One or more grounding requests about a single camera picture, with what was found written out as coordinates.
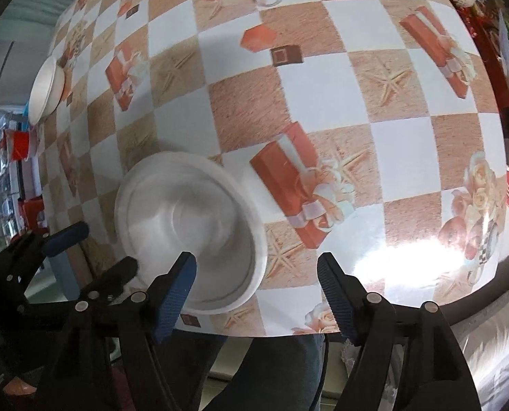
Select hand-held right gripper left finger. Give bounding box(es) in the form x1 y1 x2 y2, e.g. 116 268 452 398
36 252 206 411

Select checkered printed tablecloth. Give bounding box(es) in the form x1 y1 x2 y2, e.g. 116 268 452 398
36 0 508 337

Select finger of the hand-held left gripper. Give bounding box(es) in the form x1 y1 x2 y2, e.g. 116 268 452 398
0 222 89 283
72 257 138 309

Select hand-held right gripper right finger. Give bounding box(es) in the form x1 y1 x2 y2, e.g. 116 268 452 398
317 252 482 411

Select red shiny packaging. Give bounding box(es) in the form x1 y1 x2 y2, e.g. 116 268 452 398
457 2 499 73

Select red plastic stool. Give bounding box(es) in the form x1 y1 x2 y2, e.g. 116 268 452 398
20 196 50 228

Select person's legs in jeans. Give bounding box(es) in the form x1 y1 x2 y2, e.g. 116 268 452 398
203 334 328 411

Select red plastic bucket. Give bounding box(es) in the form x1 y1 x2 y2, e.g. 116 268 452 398
1 128 39 162

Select white paper bowl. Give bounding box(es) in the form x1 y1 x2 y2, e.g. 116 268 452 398
27 55 67 126
114 151 267 314

